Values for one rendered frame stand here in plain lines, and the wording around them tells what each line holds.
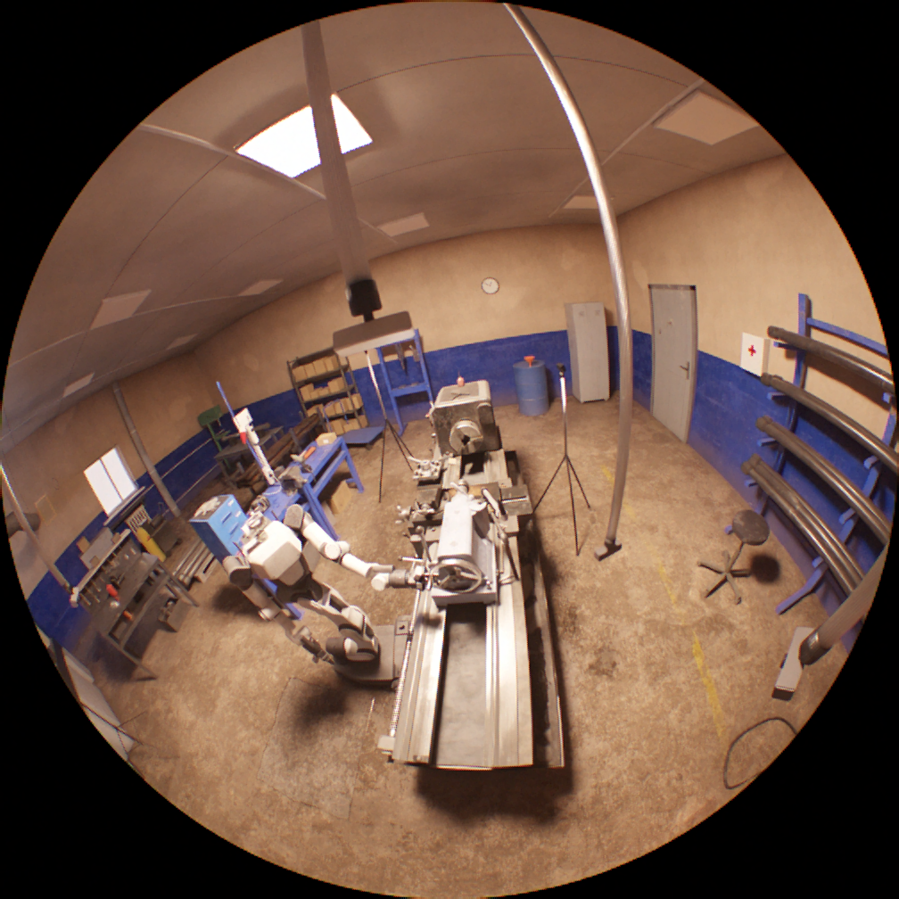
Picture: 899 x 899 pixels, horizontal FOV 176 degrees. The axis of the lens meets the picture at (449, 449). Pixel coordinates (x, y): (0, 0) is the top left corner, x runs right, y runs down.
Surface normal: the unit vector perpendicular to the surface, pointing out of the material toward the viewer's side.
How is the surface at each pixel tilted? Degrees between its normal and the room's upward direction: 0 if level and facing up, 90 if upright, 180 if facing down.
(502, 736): 0
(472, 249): 90
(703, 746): 0
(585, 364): 90
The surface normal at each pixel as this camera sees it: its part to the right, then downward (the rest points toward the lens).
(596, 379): -0.08, 0.48
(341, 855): -0.21, -0.86
